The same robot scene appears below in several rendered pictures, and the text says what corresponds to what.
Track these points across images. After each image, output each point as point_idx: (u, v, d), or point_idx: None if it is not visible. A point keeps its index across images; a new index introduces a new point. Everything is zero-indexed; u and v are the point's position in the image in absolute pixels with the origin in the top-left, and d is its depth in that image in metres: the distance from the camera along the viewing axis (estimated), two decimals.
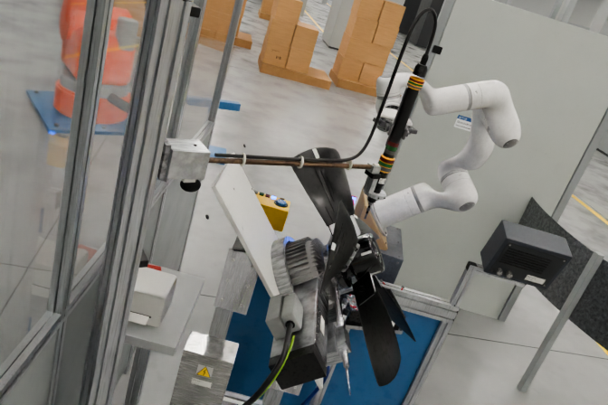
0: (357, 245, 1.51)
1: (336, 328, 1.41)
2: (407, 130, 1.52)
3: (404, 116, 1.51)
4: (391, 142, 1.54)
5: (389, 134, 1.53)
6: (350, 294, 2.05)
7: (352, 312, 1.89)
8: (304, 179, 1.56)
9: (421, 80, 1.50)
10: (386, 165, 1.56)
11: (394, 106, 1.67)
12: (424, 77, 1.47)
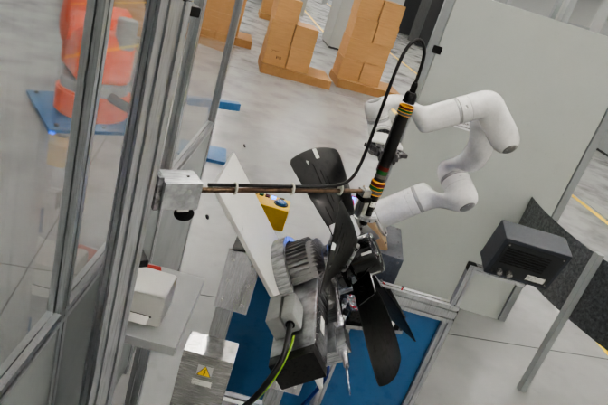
0: (357, 245, 1.51)
1: (336, 328, 1.41)
2: (397, 155, 1.55)
3: (394, 142, 1.54)
4: (382, 167, 1.57)
5: (379, 159, 1.56)
6: (350, 294, 2.05)
7: (352, 312, 1.89)
8: (304, 179, 1.56)
9: (410, 107, 1.53)
10: (377, 190, 1.59)
11: (385, 129, 1.70)
12: (413, 104, 1.50)
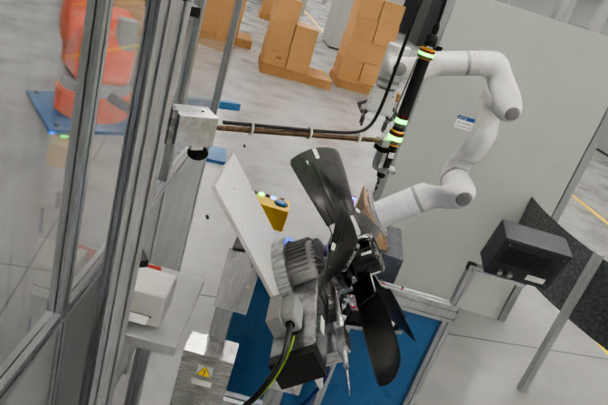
0: (357, 245, 1.51)
1: (336, 328, 1.41)
2: (382, 132, 2.05)
3: (414, 88, 1.48)
4: (401, 115, 1.51)
5: (361, 124, 2.07)
6: (350, 294, 2.05)
7: (352, 312, 1.89)
8: (304, 179, 1.56)
9: (431, 51, 1.47)
10: (396, 139, 1.53)
11: (385, 89, 1.97)
12: (435, 47, 1.44)
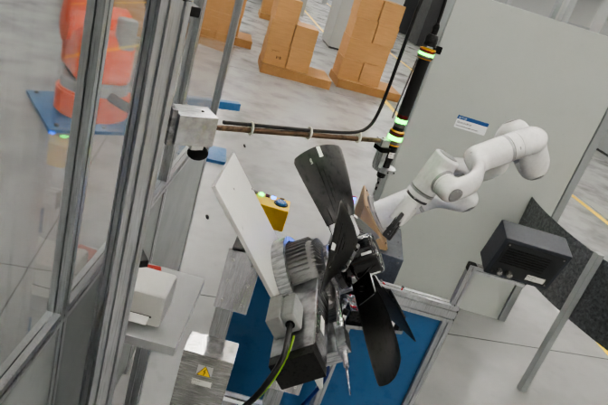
0: (355, 223, 1.61)
1: (336, 328, 1.41)
2: (390, 239, 1.77)
3: (414, 88, 1.48)
4: (401, 115, 1.51)
5: (383, 235, 1.77)
6: (350, 294, 2.05)
7: (352, 312, 1.89)
8: None
9: (431, 51, 1.47)
10: (396, 139, 1.53)
11: (425, 203, 1.69)
12: (435, 47, 1.44)
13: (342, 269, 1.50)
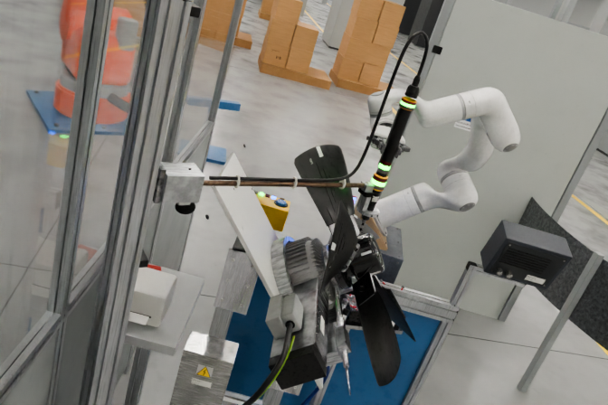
0: (355, 223, 1.61)
1: (336, 328, 1.41)
2: (400, 149, 1.54)
3: (397, 136, 1.53)
4: (384, 161, 1.56)
5: (382, 153, 1.55)
6: (350, 294, 2.05)
7: (352, 312, 1.89)
8: None
9: (413, 100, 1.52)
10: (379, 184, 1.58)
11: (388, 123, 1.69)
12: (416, 98, 1.49)
13: (342, 269, 1.50)
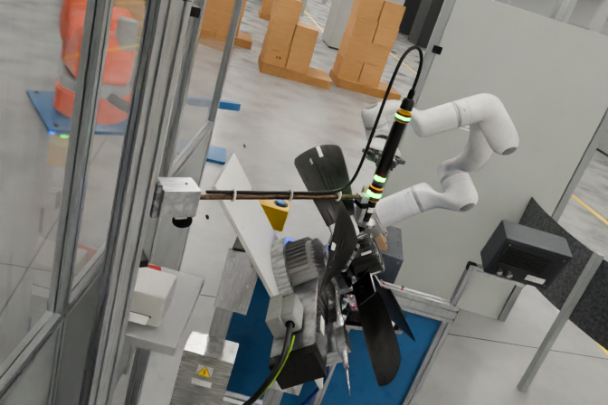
0: (355, 223, 1.61)
1: (336, 328, 1.41)
2: (394, 162, 1.56)
3: (392, 148, 1.55)
4: (379, 173, 1.58)
5: (377, 165, 1.57)
6: (350, 294, 2.05)
7: (352, 312, 1.89)
8: None
9: (408, 113, 1.54)
10: (375, 195, 1.60)
11: (384, 136, 1.71)
12: (411, 110, 1.51)
13: (342, 269, 1.50)
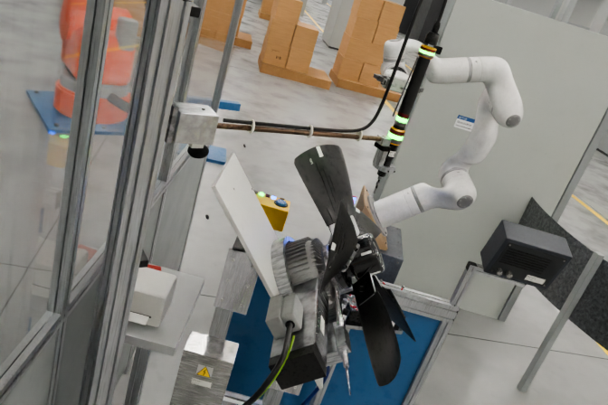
0: (355, 223, 1.61)
1: (336, 328, 1.41)
2: None
3: (415, 86, 1.48)
4: (402, 113, 1.51)
5: (386, 87, 1.67)
6: (350, 294, 2.05)
7: (352, 312, 1.89)
8: None
9: (432, 49, 1.47)
10: (396, 137, 1.53)
11: (398, 67, 1.81)
12: (436, 45, 1.44)
13: (342, 269, 1.50)
